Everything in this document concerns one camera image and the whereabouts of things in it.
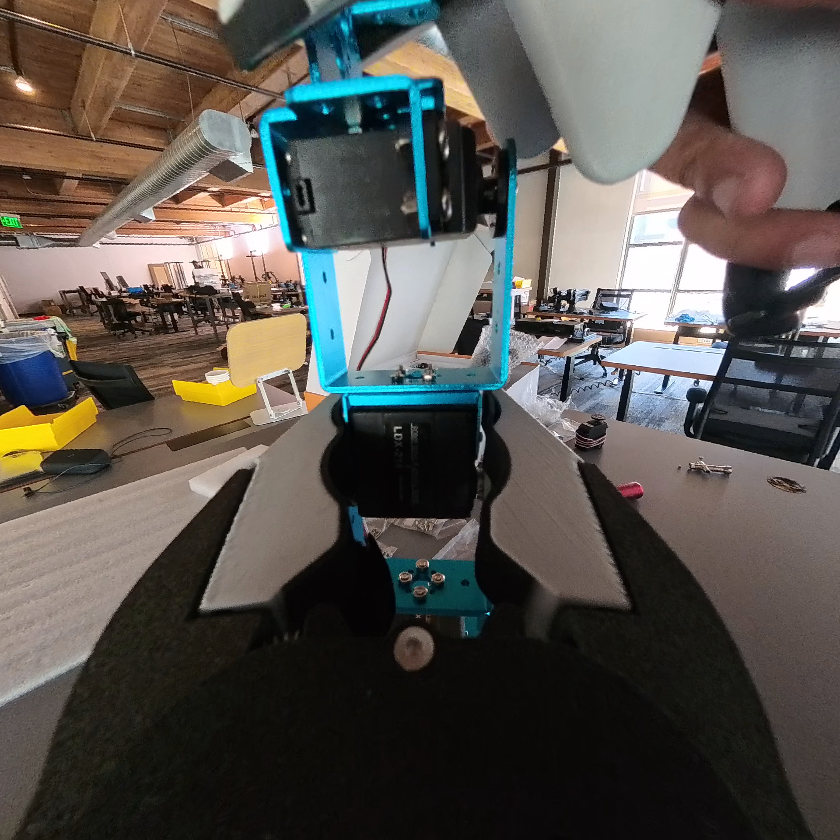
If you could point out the grey desk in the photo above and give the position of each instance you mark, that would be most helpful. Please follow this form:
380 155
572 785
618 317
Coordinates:
722 558

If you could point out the steel tension rod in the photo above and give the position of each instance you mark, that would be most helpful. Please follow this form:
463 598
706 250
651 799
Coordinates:
131 54

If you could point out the white foam sheet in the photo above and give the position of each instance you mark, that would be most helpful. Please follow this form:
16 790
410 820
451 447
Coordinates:
98 558

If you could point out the large window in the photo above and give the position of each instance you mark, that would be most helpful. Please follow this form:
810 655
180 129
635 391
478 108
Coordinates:
649 249

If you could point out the yellow plastic tray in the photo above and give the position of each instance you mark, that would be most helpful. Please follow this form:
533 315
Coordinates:
59 426
210 394

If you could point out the wooden sign on acrylic stand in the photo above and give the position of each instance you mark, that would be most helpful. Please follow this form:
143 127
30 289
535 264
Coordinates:
266 348

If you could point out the stack of paper cups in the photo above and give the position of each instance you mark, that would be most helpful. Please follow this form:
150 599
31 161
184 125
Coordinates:
218 378

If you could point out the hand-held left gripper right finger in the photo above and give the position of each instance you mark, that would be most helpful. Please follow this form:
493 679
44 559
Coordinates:
558 525

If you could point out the white table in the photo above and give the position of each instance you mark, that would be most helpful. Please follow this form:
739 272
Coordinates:
663 361

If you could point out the person's right hand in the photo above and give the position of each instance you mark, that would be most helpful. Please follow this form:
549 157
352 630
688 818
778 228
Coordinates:
735 164

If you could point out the clear bag of screws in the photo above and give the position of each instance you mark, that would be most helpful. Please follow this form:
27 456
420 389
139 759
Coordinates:
426 528

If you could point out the brown cardboard box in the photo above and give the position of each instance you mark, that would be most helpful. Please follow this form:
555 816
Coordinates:
257 293

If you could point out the ceiling lamp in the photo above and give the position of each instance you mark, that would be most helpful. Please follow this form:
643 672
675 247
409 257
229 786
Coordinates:
24 83

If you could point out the blue toy robot arm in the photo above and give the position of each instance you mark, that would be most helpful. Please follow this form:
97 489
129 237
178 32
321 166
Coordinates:
325 315

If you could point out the silver ventilation duct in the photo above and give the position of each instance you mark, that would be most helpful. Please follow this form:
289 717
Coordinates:
170 177

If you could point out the wooden edged table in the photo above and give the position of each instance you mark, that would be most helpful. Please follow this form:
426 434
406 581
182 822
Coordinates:
590 316

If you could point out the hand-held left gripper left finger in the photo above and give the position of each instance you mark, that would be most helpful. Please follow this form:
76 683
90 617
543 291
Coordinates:
275 518

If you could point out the small metal bracket part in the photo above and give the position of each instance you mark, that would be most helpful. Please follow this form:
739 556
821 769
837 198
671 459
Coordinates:
710 466

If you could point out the bubble wrap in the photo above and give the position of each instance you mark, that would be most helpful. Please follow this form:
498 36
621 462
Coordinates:
518 348

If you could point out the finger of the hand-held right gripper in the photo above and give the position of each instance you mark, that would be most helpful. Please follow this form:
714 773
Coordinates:
275 26
485 79

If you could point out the black mesh office chair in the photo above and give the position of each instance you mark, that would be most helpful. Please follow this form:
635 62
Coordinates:
774 394

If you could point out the black servo motor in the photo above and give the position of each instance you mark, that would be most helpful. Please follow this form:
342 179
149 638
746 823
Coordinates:
592 434

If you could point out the blue bin with plastic liner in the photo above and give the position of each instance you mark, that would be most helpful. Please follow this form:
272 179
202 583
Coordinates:
29 377

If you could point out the black power adapter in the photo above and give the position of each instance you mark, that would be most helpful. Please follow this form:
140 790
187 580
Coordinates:
75 460

